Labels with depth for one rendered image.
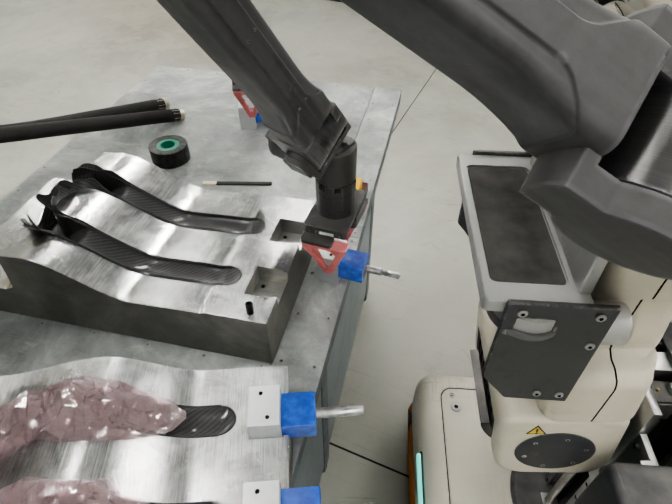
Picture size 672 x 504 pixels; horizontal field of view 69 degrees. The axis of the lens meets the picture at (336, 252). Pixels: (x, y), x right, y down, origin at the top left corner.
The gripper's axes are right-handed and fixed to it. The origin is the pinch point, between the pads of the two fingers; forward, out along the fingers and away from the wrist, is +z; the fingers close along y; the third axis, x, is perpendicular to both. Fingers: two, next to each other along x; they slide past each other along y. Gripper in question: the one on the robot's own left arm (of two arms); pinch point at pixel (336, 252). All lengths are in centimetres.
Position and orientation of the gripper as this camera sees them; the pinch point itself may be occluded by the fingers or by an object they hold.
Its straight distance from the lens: 78.3
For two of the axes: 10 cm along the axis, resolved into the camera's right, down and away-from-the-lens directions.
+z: 0.0, 7.2, 7.0
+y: -3.2, 6.6, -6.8
